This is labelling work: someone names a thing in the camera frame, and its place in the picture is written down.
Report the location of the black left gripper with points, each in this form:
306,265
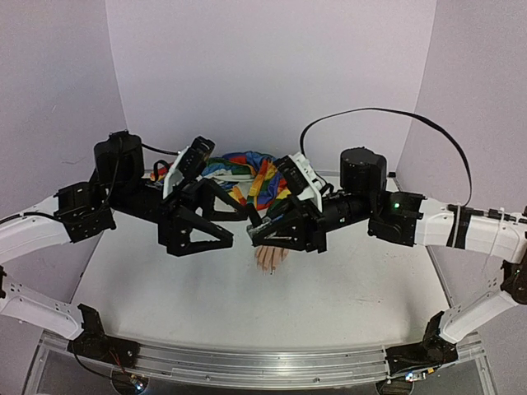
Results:
175,224

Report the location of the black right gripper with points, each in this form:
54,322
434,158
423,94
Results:
313,225

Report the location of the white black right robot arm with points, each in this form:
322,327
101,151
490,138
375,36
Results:
411,219

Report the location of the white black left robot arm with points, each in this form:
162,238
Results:
75,213

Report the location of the mannequin hand with nails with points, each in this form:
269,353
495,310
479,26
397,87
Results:
268,258

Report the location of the rainbow striped jacket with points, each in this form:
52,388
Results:
250,177

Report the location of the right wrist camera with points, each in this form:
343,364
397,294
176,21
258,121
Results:
302,180

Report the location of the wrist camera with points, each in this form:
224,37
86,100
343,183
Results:
188,165
302,180

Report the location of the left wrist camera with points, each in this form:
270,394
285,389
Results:
188,165

